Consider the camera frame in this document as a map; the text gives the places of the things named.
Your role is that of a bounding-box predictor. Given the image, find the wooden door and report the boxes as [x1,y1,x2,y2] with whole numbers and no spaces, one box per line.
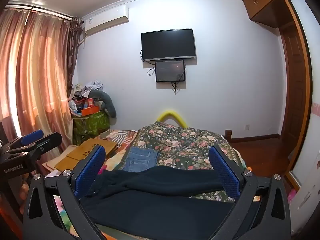
[277,0,314,188]

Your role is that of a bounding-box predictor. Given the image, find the grey plush toy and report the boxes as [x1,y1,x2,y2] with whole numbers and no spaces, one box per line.
[89,90,117,118]

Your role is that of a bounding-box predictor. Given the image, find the green fabric storage box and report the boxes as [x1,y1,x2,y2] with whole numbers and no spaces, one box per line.
[72,114,110,144]

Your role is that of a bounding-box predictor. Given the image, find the brown patterned curtain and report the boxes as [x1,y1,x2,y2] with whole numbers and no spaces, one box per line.
[66,16,84,98]

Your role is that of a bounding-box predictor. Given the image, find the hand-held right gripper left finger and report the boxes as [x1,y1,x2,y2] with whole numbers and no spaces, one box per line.
[22,144,107,240]

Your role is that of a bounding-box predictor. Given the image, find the striped cloth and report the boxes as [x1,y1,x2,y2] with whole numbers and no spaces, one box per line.
[107,129,138,145]

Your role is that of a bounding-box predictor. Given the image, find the blue denim jeans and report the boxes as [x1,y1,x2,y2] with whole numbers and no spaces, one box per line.
[122,147,160,173]

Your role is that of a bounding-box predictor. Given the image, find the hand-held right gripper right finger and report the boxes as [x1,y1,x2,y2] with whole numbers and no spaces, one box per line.
[209,145,292,240]

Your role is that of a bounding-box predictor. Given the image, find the black wall television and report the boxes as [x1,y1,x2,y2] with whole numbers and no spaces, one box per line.
[141,28,196,62]

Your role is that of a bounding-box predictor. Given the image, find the small black wall monitor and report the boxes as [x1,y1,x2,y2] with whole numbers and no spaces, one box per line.
[155,59,186,83]

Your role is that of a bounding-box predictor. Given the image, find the pile of clothes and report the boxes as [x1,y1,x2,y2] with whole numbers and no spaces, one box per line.
[72,80,104,98]

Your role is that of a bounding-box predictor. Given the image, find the wooden overhead cabinet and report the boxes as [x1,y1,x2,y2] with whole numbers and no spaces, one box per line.
[242,0,293,28]

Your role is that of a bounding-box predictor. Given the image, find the floral blanket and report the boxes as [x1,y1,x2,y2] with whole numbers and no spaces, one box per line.
[130,121,247,203]

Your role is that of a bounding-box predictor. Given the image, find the yellow foam tube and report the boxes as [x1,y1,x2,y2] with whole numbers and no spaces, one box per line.
[156,109,188,128]

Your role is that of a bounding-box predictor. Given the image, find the colourful patterned bedsheet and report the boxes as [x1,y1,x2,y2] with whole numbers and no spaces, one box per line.
[99,130,138,175]

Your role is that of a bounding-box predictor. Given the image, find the dark navy pants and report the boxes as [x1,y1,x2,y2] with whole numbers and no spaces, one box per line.
[80,166,237,233]

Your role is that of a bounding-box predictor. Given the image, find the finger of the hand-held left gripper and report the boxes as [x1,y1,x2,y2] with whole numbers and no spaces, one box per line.
[31,132,63,158]
[9,129,44,148]

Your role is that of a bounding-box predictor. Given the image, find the bamboo folding table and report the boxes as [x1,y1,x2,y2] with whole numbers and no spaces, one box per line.
[54,140,118,172]

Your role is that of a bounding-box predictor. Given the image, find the white air conditioner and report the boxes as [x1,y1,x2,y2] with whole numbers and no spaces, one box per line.
[82,4,130,36]

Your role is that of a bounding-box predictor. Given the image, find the orange box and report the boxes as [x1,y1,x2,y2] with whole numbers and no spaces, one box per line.
[81,106,100,117]

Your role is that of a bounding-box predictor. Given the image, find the pink sheer curtain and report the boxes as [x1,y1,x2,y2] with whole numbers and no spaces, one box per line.
[0,7,73,150]

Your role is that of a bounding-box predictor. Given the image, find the black hanging cable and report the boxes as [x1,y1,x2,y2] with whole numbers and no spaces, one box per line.
[171,74,184,93]

